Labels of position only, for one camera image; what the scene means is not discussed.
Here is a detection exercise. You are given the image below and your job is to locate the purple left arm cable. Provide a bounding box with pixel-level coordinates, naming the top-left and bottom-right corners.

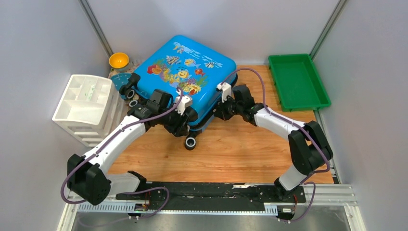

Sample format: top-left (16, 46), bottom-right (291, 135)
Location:
top-left (60, 87), bottom-right (185, 220)

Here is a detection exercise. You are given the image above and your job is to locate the teal polka-dot plate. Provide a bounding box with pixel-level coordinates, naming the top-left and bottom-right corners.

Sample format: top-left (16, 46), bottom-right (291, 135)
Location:
top-left (111, 73), bottom-right (131, 91)

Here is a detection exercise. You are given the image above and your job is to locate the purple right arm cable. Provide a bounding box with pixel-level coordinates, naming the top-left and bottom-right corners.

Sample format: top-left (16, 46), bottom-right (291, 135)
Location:
top-left (220, 67), bottom-right (331, 223)

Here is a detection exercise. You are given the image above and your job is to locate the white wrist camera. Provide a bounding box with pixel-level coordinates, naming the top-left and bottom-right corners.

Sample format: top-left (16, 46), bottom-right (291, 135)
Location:
top-left (217, 82), bottom-right (231, 103)
top-left (175, 95), bottom-right (193, 116)

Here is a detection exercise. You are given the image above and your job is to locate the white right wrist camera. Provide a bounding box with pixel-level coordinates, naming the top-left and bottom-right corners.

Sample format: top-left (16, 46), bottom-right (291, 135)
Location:
top-left (217, 82), bottom-right (231, 103)

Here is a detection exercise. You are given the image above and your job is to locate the green plastic tray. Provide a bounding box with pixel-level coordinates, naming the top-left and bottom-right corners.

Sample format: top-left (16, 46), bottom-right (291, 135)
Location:
top-left (268, 53), bottom-right (331, 112)

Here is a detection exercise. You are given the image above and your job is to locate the aluminium frame rail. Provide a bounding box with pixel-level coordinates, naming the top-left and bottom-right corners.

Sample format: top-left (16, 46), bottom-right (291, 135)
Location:
top-left (57, 180), bottom-right (367, 231)

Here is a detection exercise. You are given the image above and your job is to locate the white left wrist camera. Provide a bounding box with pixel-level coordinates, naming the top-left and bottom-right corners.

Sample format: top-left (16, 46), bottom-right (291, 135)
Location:
top-left (175, 95), bottom-right (193, 116)

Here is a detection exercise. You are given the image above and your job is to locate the yellow bowl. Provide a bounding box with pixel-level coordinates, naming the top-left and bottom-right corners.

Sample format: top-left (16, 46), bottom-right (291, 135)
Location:
top-left (108, 52), bottom-right (130, 69)

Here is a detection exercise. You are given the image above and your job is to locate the white plastic drawer organizer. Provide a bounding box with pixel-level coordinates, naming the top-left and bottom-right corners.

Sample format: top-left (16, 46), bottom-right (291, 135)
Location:
top-left (52, 75), bottom-right (127, 147)

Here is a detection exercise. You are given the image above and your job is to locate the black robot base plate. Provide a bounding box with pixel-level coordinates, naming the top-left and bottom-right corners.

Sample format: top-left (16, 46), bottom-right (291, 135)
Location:
top-left (116, 181), bottom-right (306, 213)

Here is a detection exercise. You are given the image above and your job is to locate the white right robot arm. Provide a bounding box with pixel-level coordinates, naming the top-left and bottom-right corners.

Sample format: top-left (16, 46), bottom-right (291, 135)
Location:
top-left (215, 83), bottom-right (333, 202)

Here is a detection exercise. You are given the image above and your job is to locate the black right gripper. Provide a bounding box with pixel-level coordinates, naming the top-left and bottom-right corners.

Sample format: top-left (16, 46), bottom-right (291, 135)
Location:
top-left (215, 94), bottom-right (243, 121)

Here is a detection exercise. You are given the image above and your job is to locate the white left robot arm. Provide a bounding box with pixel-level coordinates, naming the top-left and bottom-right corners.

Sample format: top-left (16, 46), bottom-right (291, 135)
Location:
top-left (60, 88), bottom-right (192, 205)

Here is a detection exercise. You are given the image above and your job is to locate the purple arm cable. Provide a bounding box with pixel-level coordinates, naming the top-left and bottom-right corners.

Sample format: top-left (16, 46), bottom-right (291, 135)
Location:
top-left (60, 87), bottom-right (185, 220)
top-left (220, 67), bottom-right (331, 223)

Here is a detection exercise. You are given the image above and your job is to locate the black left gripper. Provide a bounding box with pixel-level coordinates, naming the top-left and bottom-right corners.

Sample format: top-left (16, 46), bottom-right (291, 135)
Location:
top-left (159, 103), bottom-right (191, 138)

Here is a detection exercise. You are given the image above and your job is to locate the blue fish-print suitcase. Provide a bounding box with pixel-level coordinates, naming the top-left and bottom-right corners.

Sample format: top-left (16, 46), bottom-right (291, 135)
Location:
top-left (118, 35), bottom-right (237, 151)

